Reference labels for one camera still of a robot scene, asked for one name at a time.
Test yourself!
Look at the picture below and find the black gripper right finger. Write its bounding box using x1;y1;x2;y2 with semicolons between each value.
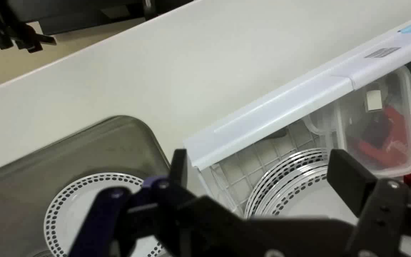
326;149;411;257

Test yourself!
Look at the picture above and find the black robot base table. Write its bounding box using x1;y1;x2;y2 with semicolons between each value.
4;0;195;36

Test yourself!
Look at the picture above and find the stainless steel sink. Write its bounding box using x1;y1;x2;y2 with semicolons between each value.
0;115;188;257

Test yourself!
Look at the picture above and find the white dish rack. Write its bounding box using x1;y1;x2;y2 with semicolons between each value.
182;12;411;226

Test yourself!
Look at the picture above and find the red plastic item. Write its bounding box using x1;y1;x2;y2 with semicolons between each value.
354;105;411;189

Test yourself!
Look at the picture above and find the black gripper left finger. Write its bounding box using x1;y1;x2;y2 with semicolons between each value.
68;149;245;257

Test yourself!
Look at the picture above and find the white dotted plate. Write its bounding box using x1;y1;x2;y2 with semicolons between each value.
42;172;168;257
242;148;331;221
266;163;354;223

